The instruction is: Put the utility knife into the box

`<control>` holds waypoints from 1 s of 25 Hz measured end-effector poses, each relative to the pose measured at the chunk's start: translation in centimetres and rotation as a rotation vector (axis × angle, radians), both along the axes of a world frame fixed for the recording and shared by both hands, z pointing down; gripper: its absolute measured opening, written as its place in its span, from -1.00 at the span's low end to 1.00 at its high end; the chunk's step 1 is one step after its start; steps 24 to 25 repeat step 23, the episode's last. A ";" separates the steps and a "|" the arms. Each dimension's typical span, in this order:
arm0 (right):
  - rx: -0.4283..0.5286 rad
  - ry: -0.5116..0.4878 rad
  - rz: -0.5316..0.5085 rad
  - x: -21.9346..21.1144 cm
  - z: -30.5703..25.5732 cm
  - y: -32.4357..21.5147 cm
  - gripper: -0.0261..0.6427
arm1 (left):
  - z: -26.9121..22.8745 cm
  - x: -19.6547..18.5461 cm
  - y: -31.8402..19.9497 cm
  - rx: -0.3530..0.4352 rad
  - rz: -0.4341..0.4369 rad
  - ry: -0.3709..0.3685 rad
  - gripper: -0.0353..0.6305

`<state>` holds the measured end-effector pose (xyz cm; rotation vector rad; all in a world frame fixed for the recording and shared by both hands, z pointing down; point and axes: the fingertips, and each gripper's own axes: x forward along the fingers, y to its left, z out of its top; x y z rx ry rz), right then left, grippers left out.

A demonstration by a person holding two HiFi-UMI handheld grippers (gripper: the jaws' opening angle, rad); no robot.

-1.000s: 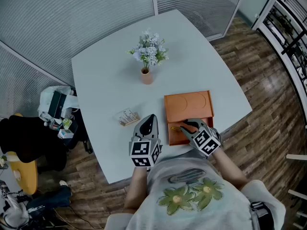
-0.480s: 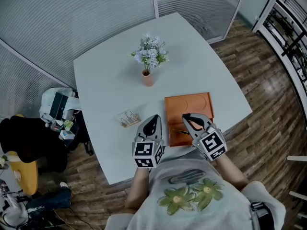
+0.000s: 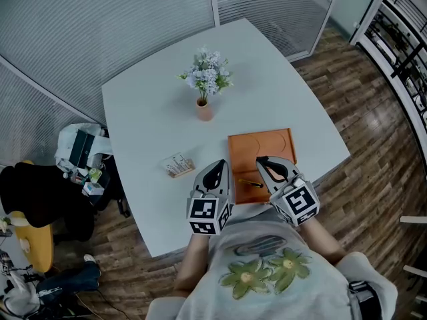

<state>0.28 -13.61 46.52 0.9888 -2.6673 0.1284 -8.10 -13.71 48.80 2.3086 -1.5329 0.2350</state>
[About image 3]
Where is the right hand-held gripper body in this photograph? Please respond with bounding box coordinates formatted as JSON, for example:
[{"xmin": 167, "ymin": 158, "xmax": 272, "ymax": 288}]
[{"xmin": 269, "ymin": 174, "xmax": 321, "ymax": 227}]

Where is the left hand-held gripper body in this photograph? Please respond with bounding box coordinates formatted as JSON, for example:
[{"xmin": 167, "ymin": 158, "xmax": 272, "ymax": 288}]
[{"xmin": 185, "ymin": 187, "xmax": 236, "ymax": 237}]

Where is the orange box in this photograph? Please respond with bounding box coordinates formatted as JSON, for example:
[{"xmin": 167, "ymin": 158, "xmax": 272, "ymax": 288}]
[{"xmin": 227, "ymin": 127, "xmax": 298, "ymax": 207}]

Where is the person's right forearm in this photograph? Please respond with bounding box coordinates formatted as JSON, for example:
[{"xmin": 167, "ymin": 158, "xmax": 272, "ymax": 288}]
[{"xmin": 298, "ymin": 217, "xmax": 348, "ymax": 267}]

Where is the person's left forearm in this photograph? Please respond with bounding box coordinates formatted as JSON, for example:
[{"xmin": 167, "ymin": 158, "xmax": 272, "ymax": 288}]
[{"xmin": 173, "ymin": 233, "xmax": 215, "ymax": 298}]

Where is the small white blue box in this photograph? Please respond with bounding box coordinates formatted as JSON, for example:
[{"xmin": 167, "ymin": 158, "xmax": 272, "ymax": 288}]
[{"xmin": 82, "ymin": 181, "xmax": 105, "ymax": 197}]

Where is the dark green box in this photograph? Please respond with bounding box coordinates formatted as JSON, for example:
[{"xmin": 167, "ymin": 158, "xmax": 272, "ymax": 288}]
[{"xmin": 68, "ymin": 129, "xmax": 96, "ymax": 168}]

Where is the pink vase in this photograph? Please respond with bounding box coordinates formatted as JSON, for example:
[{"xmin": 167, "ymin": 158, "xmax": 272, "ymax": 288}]
[{"xmin": 195, "ymin": 97, "xmax": 215, "ymax": 123}]

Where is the person's white flower-print shirt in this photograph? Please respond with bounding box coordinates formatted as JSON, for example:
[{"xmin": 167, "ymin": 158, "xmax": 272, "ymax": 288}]
[{"xmin": 144, "ymin": 207, "xmax": 400, "ymax": 320}]

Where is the pale blue flower bunch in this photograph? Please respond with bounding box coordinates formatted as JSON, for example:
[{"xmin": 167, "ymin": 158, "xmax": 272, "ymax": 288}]
[{"xmin": 176, "ymin": 45, "xmax": 235, "ymax": 105}]

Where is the white plastic bag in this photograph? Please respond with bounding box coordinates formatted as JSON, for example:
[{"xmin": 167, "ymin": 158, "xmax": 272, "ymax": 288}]
[{"xmin": 54, "ymin": 123, "xmax": 113, "ymax": 177}]

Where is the white rack with black frames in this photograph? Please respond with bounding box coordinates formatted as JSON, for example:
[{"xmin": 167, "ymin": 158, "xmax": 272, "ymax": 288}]
[{"xmin": 348, "ymin": 0, "xmax": 427, "ymax": 143}]

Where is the black chair with black coat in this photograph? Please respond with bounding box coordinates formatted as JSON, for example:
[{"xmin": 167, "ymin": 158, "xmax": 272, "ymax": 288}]
[{"xmin": 0, "ymin": 164, "xmax": 111, "ymax": 243}]

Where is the yellow round table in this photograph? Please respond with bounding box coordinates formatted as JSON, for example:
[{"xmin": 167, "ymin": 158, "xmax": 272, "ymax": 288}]
[{"xmin": 9, "ymin": 159, "xmax": 55, "ymax": 273}]

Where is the black shoulder strap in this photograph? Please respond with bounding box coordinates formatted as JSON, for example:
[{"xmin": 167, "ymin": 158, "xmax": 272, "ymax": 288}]
[{"xmin": 348, "ymin": 279, "xmax": 380, "ymax": 320}]

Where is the black floor cable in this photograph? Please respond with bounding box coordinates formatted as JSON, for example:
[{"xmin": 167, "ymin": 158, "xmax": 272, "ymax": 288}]
[{"xmin": 73, "ymin": 290, "xmax": 141, "ymax": 320}]

